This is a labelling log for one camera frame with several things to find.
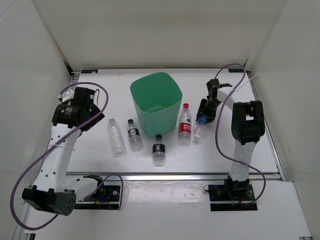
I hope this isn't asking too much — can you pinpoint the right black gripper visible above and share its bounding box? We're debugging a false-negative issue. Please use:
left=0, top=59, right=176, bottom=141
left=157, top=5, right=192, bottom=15
left=196, top=98, right=222, bottom=125

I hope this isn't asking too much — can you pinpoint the blue label bottle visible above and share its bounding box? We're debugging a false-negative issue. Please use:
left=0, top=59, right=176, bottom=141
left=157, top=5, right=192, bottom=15
left=193, top=114, right=208, bottom=143

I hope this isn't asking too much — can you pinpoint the red label bottle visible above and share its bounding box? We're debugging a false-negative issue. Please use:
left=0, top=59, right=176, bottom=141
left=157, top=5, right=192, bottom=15
left=178, top=103, right=192, bottom=146

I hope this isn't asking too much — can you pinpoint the clear bottle white cap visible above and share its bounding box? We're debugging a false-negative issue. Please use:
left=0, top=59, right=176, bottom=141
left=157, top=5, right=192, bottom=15
left=108, top=117, right=127, bottom=157

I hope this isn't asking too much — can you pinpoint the clear bottle black label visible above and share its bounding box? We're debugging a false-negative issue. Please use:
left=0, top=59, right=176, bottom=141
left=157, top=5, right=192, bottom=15
left=126, top=119, right=143, bottom=152

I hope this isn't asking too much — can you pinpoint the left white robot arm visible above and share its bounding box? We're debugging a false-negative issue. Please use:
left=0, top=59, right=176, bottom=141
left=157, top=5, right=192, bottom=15
left=22, top=96, right=105, bottom=216

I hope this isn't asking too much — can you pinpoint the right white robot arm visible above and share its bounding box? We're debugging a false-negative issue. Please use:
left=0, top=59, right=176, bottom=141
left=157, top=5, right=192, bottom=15
left=193, top=79, right=265, bottom=200

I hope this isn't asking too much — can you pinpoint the green plastic bin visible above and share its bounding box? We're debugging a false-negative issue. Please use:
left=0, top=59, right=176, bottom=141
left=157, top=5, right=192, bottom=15
left=130, top=72, right=183, bottom=138

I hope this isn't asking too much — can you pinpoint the short bottle black label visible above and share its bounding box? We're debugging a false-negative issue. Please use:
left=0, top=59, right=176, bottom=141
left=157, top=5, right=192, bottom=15
left=152, top=134, right=166, bottom=167

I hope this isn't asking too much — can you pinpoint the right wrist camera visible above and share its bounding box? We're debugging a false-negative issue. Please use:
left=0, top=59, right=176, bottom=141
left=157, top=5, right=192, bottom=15
left=206, top=78, right=220, bottom=92

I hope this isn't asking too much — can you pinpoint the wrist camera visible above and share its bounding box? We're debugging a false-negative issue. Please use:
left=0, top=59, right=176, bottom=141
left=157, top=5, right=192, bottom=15
left=206, top=78, right=220, bottom=92
left=73, top=87, right=96, bottom=105

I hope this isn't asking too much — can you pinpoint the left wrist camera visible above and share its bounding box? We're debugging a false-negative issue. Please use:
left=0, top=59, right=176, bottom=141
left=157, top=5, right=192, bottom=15
left=73, top=87, right=96, bottom=105

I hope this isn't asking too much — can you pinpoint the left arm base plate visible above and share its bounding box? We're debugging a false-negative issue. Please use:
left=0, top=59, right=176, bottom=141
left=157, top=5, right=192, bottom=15
left=68, top=173, right=124, bottom=210

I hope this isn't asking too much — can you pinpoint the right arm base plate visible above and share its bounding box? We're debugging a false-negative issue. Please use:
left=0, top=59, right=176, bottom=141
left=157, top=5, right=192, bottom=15
left=202, top=178, right=258, bottom=212

